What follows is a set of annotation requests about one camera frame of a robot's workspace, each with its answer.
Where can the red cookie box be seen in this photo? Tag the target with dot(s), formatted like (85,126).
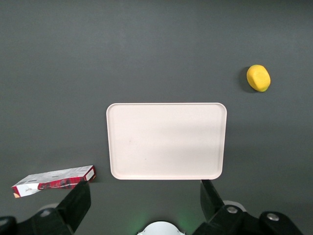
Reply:
(52,181)

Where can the white rectangular tray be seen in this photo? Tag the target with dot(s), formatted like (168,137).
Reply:
(166,141)

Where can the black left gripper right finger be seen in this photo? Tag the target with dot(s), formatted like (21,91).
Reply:
(220,215)

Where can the yellow lemon-shaped object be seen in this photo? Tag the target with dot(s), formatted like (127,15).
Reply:
(258,78)

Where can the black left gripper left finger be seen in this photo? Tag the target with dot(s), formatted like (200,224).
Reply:
(73,208)

